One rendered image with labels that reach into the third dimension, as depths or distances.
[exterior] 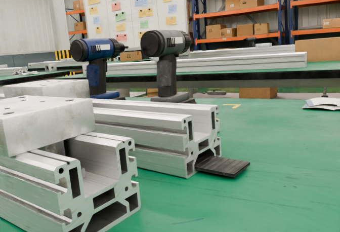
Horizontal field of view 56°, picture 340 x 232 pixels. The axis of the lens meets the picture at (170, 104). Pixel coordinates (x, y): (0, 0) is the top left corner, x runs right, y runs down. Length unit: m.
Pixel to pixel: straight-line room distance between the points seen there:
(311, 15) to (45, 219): 10.76
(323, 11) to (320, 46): 8.51
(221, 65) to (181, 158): 1.70
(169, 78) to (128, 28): 3.33
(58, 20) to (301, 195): 8.83
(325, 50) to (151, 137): 2.04
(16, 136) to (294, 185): 0.32
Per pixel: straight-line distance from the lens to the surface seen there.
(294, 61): 2.00
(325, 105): 0.87
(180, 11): 3.65
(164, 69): 0.73
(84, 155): 0.39
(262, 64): 2.03
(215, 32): 10.81
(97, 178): 0.37
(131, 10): 4.02
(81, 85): 0.71
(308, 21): 10.97
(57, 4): 9.15
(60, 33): 9.07
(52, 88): 0.67
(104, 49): 0.90
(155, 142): 0.46
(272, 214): 0.37
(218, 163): 0.47
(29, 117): 0.36
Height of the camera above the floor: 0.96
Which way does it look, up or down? 10 degrees down
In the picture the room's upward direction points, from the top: 5 degrees counter-clockwise
